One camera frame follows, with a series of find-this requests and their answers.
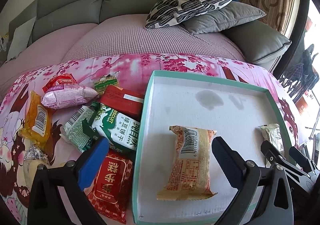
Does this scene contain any pale green barcode snack pack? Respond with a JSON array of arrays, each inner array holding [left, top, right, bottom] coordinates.
[[60, 106, 93, 153]]

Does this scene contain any green white biscuit pack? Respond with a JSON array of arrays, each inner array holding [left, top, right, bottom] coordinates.
[[81, 102, 140, 153]]

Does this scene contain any orange yellow snack pack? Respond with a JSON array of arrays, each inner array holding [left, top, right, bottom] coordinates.
[[18, 90, 55, 149]]

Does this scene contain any red gold patterned snack pack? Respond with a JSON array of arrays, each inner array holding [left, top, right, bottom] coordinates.
[[87, 149, 133, 224]]

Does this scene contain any beige barcode snack pack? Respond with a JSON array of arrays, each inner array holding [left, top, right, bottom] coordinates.
[[157, 125, 216, 201]]

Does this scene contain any red foil snack pack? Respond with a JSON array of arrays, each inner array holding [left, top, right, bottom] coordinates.
[[42, 73, 77, 93]]

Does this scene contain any pink checked sofa cover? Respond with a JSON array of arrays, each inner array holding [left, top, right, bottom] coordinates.
[[0, 13, 247, 100]]

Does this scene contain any clear yellow pastry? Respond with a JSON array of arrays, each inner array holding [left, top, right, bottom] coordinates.
[[23, 145, 50, 190]]

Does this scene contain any small green cream packet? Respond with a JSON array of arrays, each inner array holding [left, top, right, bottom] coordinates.
[[94, 73, 119, 96]]

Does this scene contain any grey sofa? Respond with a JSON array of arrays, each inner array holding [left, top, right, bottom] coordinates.
[[9, 0, 291, 69]]

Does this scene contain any pink snack bag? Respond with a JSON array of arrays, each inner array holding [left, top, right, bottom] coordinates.
[[41, 83, 99, 109]]

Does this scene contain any pink cartoon print blanket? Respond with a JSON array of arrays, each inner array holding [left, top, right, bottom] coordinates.
[[0, 52, 304, 225]]

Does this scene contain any small cream snack packet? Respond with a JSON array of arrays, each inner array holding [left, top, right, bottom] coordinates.
[[259, 124, 285, 156]]

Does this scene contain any teal shallow cardboard tray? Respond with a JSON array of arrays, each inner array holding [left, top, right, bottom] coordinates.
[[132, 70, 295, 224]]

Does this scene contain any dark red snack box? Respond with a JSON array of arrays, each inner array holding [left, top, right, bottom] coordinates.
[[100, 85, 144, 121]]

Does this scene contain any pale grey cushion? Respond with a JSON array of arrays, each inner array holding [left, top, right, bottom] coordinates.
[[7, 17, 36, 61]]

